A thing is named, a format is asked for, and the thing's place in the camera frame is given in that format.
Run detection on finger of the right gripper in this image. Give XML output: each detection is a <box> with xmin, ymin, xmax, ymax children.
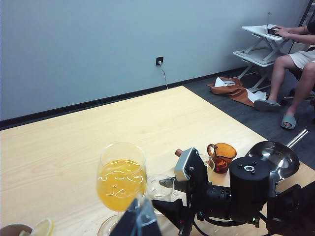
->
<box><xmin>158</xmin><ymin>177</ymin><xmax>176</xmax><ymax>187</ymax></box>

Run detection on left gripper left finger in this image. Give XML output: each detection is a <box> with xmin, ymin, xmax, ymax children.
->
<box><xmin>111</xmin><ymin>196</ymin><xmax>142</xmax><ymax>236</ymax></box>

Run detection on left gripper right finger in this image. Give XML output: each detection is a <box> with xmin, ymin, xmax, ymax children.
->
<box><xmin>136</xmin><ymin>198</ymin><xmax>163</xmax><ymax>236</ymax></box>

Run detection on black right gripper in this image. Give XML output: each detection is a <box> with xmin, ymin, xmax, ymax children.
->
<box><xmin>152</xmin><ymin>156</ymin><xmax>272</xmax><ymax>230</ymax></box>

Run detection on clear glass measuring cup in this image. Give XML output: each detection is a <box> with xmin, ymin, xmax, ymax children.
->
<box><xmin>146</xmin><ymin>173</ymin><xmax>176</xmax><ymax>217</ymax></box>

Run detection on person bare forearm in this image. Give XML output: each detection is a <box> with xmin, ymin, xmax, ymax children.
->
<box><xmin>283</xmin><ymin>26</ymin><xmax>311</xmax><ymax>35</ymax></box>
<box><xmin>285</xmin><ymin>31</ymin><xmax>315</xmax><ymax>47</ymax></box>

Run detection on amber glass measuring cup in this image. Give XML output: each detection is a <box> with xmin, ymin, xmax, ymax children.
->
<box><xmin>206</xmin><ymin>142</ymin><xmax>238</xmax><ymax>175</ymax></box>

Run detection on beige paper cup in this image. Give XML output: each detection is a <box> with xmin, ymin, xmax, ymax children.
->
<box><xmin>0</xmin><ymin>223</ymin><xmax>34</xmax><ymax>236</ymax></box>

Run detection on tall stemmed wine glass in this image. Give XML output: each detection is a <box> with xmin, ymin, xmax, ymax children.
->
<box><xmin>95</xmin><ymin>142</ymin><xmax>148</xmax><ymax>236</ymax></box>

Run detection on yellow lemon slice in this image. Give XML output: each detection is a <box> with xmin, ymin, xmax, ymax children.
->
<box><xmin>18</xmin><ymin>217</ymin><xmax>56</xmax><ymax>236</ymax></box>

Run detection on stainless steel pan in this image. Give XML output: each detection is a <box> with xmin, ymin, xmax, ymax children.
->
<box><xmin>247</xmin><ymin>128</ymin><xmax>310</xmax><ymax>183</ymax></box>

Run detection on orange fabric bag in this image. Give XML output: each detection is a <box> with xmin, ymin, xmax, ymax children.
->
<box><xmin>206</xmin><ymin>76</ymin><xmax>256</xmax><ymax>108</ymax></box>

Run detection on grey-green rubber slipper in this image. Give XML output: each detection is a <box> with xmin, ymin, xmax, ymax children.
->
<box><xmin>253</xmin><ymin>98</ymin><xmax>283</xmax><ymax>114</ymax></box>
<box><xmin>280</xmin><ymin>114</ymin><xmax>297</xmax><ymax>130</ymax></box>

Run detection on white folding desk riser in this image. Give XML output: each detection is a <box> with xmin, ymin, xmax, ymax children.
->
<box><xmin>241</xmin><ymin>24</ymin><xmax>294</xmax><ymax>62</ymax></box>
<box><xmin>232</xmin><ymin>49</ymin><xmax>277</xmax><ymax>92</ymax></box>

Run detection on person bare leg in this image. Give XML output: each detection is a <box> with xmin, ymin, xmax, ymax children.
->
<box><xmin>286</xmin><ymin>61</ymin><xmax>315</xmax><ymax>119</ymax></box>
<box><xmin>269</xmin><ymin>54</ymin><xmax>306</xmax><ymax>102</ymax></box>

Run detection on black office chair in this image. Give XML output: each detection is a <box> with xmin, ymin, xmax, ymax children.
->
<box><xmin>280</xmin><ymin>66</ymin><xmax>315</xmax><ymax>107</ymax></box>

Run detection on beige shorts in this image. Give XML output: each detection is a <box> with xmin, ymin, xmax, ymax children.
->
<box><xmin>287</xmin><ymin>48</ymin><xmax>315</xmax><ymax>70</ymax></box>

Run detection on grey laptop computer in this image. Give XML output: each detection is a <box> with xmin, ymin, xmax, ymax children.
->
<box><xmin>266</xmin><ymin>10</ymin><xmax>286</xmax><ymax>38</ymax></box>

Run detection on black metal stand pole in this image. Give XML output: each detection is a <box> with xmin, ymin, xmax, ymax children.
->
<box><xmin>298</xmin><ymin>0</ymin><xmax>313</xmax><ymax>27</ymax></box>

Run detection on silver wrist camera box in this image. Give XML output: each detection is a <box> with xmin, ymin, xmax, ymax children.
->
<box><xmin>173</xmin><ymin>147</ymin><xmax>198</xmax><ymax>183</ymax></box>

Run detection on thick black cable loop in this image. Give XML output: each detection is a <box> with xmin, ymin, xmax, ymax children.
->
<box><xmin>193</xmin><ymin>213</ymin><xmax>262</xmax><ymax>236</ymax></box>

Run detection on black wall baseboard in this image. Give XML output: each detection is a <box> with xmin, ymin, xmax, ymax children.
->
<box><xmin>0</xmin><ymin>65</ymin><xmax>248</xmax><ymax>131</ymax></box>

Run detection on white power cable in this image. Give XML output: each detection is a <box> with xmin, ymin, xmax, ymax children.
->
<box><xmin>157</xmin><ymin>61</ymin><xmax>170</xmax><ymax>90</ymax></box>

